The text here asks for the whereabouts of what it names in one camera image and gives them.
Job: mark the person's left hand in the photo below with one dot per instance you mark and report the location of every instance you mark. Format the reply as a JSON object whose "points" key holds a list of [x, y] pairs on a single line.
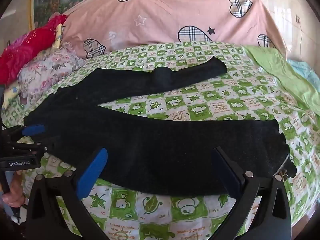
{"points": [[13, 191]]}

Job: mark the light green cloth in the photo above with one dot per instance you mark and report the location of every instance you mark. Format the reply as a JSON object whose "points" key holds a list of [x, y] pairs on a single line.
{"points": [[282, 72]]}

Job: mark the red cloth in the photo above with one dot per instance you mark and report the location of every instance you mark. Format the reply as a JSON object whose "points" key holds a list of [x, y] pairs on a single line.
{"points": [[25, 47]]}

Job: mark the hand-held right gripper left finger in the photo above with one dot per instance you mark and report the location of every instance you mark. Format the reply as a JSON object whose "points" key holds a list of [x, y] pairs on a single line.
{"points": [[92, 171]]}

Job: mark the light blue cloth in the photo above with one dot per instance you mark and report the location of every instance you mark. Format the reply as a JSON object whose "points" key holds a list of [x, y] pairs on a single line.
{"points": [[305, 70]]}

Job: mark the pink heart-print cover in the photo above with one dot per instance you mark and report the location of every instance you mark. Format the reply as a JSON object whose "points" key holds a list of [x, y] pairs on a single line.
{"points": [[162, 17]]}

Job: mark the floral quilt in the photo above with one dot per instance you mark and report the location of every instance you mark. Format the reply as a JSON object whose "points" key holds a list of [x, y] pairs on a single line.
{"points": [[47, 70]]}

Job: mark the wall socket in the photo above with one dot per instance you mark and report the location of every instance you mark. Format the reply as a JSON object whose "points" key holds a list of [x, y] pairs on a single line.
{"points": [[298, 18]]}

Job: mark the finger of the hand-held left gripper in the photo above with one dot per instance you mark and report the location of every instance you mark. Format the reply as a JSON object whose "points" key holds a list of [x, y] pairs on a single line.
{"points": [[37, 147], [33, 129]]}

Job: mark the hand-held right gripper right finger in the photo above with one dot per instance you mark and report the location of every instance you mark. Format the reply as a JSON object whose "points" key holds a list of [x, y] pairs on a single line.
{"points": [[226, 173]]}

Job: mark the pale yellow floral cloth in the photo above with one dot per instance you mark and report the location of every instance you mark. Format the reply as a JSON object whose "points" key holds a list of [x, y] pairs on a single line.
{"points": [[58, 36]]}

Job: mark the green checked bed sheet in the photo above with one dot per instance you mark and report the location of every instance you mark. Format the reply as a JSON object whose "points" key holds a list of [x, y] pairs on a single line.
{"points": [[200, 100]]}

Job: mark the black pants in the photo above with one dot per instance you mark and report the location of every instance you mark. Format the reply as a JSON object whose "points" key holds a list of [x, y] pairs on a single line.
{"points": [[150, 142]]}

